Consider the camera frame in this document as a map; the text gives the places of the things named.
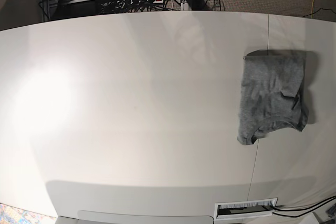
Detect grey T-shirt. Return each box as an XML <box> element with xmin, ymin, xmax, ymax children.
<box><xmin>237</xmin><ymin>54</ymin><xmax>309</xmax><ymax>145</ymax></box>

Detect table cable grommet box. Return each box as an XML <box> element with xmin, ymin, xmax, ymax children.
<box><xmin>214</xmin><ymin>198</ymin><xmax>278</xmax><ymax>221</ymax></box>

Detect black cables at table edge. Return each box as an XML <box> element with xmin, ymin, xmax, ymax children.
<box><xmin>271</xmin><ymin>196</ymin><xmax>336</xmax><ymax>218</ymax></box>

